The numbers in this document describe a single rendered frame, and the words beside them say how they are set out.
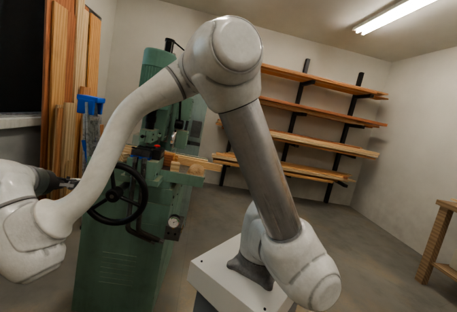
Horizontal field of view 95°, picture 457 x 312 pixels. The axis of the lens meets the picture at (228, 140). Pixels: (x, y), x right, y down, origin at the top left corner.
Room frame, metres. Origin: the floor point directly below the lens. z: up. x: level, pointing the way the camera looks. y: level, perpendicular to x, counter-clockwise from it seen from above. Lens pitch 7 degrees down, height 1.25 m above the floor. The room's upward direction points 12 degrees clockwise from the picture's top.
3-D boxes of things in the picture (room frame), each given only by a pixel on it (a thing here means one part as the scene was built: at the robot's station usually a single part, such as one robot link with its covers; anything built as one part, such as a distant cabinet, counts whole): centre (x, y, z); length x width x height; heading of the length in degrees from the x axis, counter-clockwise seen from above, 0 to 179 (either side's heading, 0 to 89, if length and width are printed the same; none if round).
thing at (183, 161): (1.22, 0.28, 0.92); 0.54 x 0.02 x 0.04; 94
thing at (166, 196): (1.33, 0.47, 0.76); 0.57 x 0.45 x 0.09; 4
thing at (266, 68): (3.41, -1.08, 1.20); 2.71 x 0.56 x 2.40; 97
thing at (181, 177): (1.10, 0.39, 0.87); 0.61 x 0.30 x 0.06; 94
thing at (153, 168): (1.02, 0.38, 0.91); 0.15 x 0.14 x 0.09; 94
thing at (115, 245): (1.32, 0.47, 0.36); 0.58 x 0.45 x 0.71; 4
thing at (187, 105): (1.43, 0.33, 1.23); 0.09 x 0.08 x 0.15; 4
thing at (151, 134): (1.22, 0.46, 1.03); 0.14 x 0.07 x 0.09; 4
